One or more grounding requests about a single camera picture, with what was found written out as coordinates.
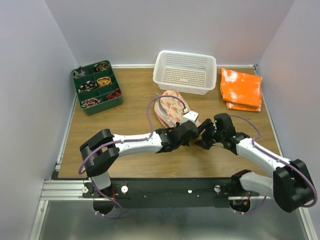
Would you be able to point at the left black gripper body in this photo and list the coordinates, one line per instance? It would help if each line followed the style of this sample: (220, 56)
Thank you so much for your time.
(185, 144)

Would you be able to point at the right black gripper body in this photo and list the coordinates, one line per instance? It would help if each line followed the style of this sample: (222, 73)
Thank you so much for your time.
(211, 134)

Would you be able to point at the pink floral laundry bag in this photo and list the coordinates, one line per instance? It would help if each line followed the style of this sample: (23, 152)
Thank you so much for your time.
(169, 109)

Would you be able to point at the orange white cloth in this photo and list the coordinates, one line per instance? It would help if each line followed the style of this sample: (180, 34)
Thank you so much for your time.
(241, 91)

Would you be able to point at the white plastic basket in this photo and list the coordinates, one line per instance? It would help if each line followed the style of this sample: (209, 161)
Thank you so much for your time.
(185, 72)

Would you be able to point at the green compartment tray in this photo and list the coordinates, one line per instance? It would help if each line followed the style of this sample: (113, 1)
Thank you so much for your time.
(108, 89)

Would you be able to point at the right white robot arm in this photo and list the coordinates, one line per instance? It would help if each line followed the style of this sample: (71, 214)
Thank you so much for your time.
(288, 182)

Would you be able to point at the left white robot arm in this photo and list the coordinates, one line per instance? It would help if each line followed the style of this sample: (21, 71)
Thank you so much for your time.
(101, 151)

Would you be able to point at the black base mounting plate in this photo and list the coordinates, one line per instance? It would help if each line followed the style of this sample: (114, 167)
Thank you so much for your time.
(174, 192)

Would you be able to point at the black floral scrunchie bottom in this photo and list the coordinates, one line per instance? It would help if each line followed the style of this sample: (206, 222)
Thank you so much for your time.
(90, 102)

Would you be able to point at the black floral scrunchie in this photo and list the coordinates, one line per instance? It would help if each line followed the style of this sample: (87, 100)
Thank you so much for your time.
(90, 102)
(101, 66)

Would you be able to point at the black white dotted scrunchie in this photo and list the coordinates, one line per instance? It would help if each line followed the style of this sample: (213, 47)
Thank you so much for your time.
(87, 86)

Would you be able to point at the black floral scrunchie top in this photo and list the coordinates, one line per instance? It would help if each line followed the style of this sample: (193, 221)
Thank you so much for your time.
(101, 66)

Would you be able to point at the grey item in tray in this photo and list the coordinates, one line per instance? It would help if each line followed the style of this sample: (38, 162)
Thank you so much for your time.
(78, 73)

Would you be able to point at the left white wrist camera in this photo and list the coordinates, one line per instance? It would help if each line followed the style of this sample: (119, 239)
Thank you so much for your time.
(189, 116)

